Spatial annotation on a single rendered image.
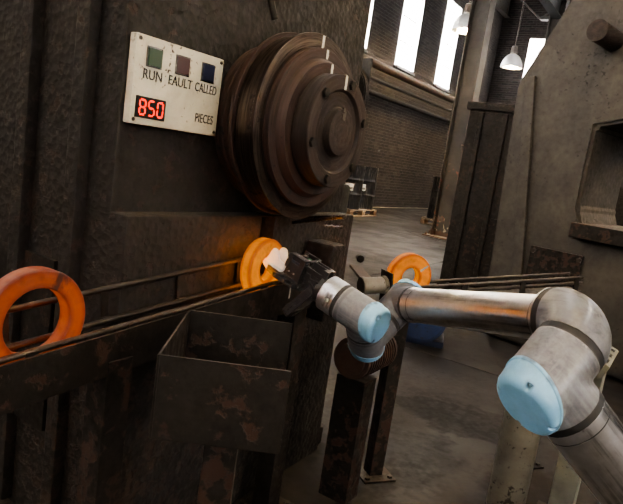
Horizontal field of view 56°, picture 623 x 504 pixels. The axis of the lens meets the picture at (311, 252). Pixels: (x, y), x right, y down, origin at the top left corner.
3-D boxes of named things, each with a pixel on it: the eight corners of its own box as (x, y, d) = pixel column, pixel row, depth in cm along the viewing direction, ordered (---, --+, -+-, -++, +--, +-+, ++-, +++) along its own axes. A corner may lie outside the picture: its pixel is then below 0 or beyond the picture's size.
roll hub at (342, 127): (283, 182, 141) (300, 62, 136) (342, 187, 164) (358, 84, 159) (302, 186, 138) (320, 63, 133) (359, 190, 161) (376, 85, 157)
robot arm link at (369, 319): (371, 353, 138) (368, 332, 130) (330, 325, 144) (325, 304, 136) (394, 324, 142) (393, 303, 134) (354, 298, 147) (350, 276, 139)
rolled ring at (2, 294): (-30, 294, 89) (-41, 289, 91) (-3, 396, 96) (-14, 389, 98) (76, 255, 103) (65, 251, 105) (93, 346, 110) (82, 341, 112)
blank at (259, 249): (239, 242, 146) (250, 245, 145) (276, 232, 159) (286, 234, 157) (238, 301, 150) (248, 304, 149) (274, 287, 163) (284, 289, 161)
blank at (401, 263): (396, 306, 196) (401, 309, 193) (377, 268, 191) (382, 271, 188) (432, 281, 200) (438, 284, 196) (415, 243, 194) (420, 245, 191)
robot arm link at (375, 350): (398, 342, 152) (397, 318, 143) (368, 373, 148) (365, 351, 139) (370, 321, 157) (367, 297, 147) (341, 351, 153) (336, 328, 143)
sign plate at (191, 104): (122, 121, 122) (130, 31, 119) (209, 135, 143) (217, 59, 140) (129, 122, 120) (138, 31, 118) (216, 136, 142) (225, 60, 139)
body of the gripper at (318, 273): (305, 249, 151) (341, 271, 145) (293, 278, 153) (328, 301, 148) (287, 250, 145) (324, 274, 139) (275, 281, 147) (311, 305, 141)
